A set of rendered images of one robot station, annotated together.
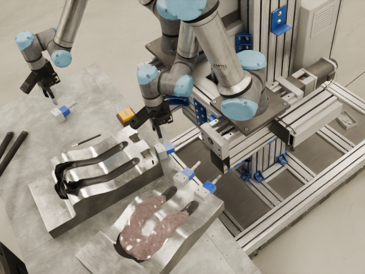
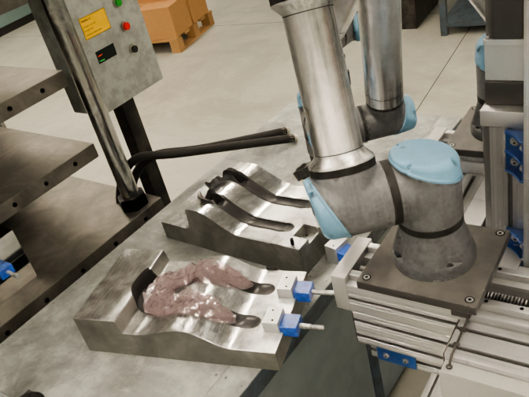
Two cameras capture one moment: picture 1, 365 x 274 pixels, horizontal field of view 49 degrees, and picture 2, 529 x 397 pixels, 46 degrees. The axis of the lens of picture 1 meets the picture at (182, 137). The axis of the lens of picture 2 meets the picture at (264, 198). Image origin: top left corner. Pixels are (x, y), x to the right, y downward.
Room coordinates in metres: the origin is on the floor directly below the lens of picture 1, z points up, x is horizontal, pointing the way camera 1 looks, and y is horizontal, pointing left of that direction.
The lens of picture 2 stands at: (0.45, -0.98, 1.81)
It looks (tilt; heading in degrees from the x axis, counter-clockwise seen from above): 32 degrees down; 67
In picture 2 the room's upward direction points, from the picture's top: 15 degrees counter-clockwise
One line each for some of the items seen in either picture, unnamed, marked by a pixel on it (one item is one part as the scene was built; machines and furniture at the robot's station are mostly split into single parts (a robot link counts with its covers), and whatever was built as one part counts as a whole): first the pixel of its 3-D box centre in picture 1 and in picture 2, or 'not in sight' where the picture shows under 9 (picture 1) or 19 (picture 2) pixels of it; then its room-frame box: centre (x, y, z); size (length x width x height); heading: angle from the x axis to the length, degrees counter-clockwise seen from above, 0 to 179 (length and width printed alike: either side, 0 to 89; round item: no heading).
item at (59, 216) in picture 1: (93, 174); (251, 209); (1.00, 0.39, 0.87); 0.50 x 0.26 x 0.14; 113
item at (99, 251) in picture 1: (153, 230); (194, 302); (0.70, 0.17, 0.85); 0.50 x 0.26 x 0.11; 130
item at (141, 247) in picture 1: (151, 223); (191, 287); (0.71, 0.17, 0.90); 0.26 x 0.18 x 0.08; 130
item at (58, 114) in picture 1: (65, 110); not in sight; (1.45, 0.54, 0.83); 0.13 x 0.05 x 0.05; 126
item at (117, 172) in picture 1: (94, 167); (249, 198); (0.99, 0.37, 0.92); 0.35 x 0.16 x 0.09; 113
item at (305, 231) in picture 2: (148, 156); (306, 237); (1.03, 0.15, 0.87); 0.05 x 0.05 x 0.04; 23
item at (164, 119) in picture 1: (158, 111); not in sight; (1.09, 0.07, 1.07); 0.09 x 0.08 x 0.12; 105
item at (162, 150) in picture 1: (170, 147); (352, 255); (1.09, 0.06, 0.83); 0.13 x 0.05 x 0.05; 105
